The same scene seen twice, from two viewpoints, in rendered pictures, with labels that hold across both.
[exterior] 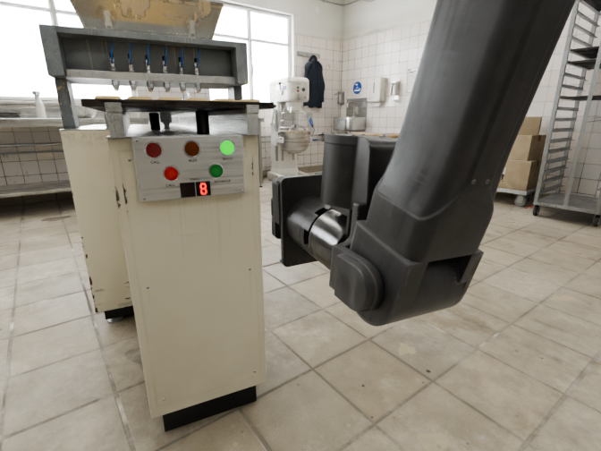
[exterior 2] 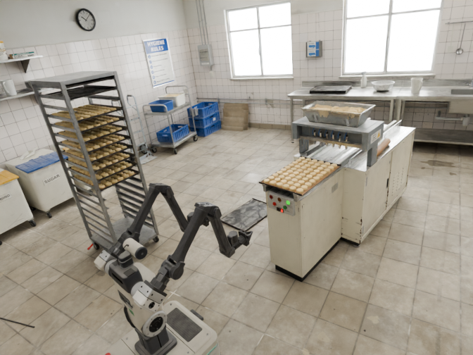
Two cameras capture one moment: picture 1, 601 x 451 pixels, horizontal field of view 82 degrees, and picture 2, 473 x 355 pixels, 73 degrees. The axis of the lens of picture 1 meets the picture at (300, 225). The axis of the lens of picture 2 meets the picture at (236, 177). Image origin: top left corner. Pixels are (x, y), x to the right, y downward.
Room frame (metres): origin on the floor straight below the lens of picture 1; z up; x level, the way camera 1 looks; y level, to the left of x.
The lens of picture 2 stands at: (-0.18, -1.66, 2.06)
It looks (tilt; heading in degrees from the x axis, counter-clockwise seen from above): 25 degrees down; 71
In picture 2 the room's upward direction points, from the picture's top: 7 degrees counter-clockwise
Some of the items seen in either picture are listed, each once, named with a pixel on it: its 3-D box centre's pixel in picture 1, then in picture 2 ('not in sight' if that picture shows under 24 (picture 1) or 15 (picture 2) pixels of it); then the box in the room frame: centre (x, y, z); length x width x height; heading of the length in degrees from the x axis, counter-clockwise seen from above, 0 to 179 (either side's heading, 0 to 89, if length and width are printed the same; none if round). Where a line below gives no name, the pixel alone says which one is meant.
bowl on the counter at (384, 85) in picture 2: (80, 112); (382, 86); (3.75, 2.26, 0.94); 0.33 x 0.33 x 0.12
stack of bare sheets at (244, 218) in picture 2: not in sight; (248, 213); (0.95, 1.37, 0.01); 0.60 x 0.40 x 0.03; 24
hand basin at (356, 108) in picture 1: (352, 115); not in sight; (5.88, -0.84, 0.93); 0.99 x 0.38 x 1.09; 36
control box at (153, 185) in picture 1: (192, 166); (281, 203); (0.81, 0.25, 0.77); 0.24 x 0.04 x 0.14; 115
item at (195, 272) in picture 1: (185, 246); (306, 216); (1.14, 0.40, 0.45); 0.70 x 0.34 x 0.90; 25
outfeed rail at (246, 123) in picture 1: (190, 119); (355, 152); (1.76, 0.53, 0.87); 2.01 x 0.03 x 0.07; 25
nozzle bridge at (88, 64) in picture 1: (156, 86); (336, 139); (1.60, 0.62, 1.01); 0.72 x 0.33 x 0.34; 115
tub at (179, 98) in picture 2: not in sight; (172, 100); (0.85, 4.58, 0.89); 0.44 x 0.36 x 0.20; 135
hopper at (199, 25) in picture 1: (149, 23); (336, 114); (1.60, 0.62, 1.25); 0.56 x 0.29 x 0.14; 115
